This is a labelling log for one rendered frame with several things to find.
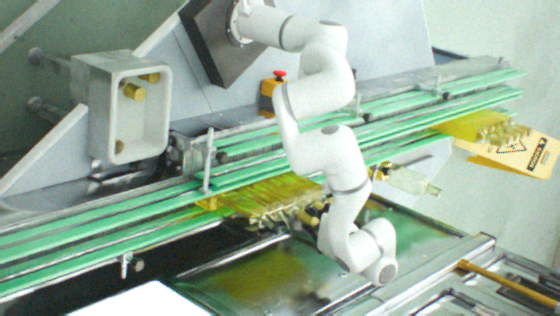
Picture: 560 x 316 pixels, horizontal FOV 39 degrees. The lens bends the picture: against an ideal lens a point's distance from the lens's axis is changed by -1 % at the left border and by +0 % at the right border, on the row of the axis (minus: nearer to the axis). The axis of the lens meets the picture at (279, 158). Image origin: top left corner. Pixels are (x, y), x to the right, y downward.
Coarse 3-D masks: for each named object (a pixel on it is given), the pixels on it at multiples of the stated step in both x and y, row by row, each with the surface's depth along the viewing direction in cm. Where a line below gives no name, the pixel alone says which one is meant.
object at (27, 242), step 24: (360, 144) 240; (288, 168) 215; (168, 192) 191; (192, 192) 193; (216, 192) 195; (96, 216) 175; (120, 216) 175; (144, 216) 178; (0, 240) 159; (24, 240) 161; (48, 240) 161
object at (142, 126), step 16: (128, 80) 187; (144, 80) 191; (160, 80) 189; (112, 96) 177; (160, 96) 190; (112, 112) 178; (128, 112) 191; (144, 112) 195; (160, 112) 192; (112, 128) 179; (128, 128) 192; (144, 128) 196; (160, 128) 193; (112, 144) 181; (128, 144) 193; (144, 144) 194; (160, 144) 194; (112, 160) 182; (128, 160) 186
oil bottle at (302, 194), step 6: (264, 180) 209; (270, 180) 209; (276, 180) 209; (282, 180) 210; (276, 186) 207; (282, 186) 206; (288, 186) 206; (294, 186) 207; (300, 186) 207; (288, 192) 204; (294, 192) 203; (300, 192) 204; (306, 192) 205; (300, 198) 202; (306, 198) 203; (312, 198) 205; (300, 204) 203
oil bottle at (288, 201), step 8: (248, 184) 205; (256, 184) 206; (264, 184) 207; (264, 192) 202; (272, 192) 202; (280, 192) 203; (280, 200) 199; (288, 200) 199; (296, 200) 201; (288, 208) 198
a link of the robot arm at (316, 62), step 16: (304, 48) 169; (320, 48) 163; (304, 64) 168; (320, 64) 163; (336, 64) 159; (304, 80) 161; (320, 80) 160; (336, 80) 159; (352, 80) 159; (288, 96) 161; (304, 96) 160; (320, 96) 159; (336, 96) 159; (352, 96) 160; (304, 112) 161; (320, 112) 162
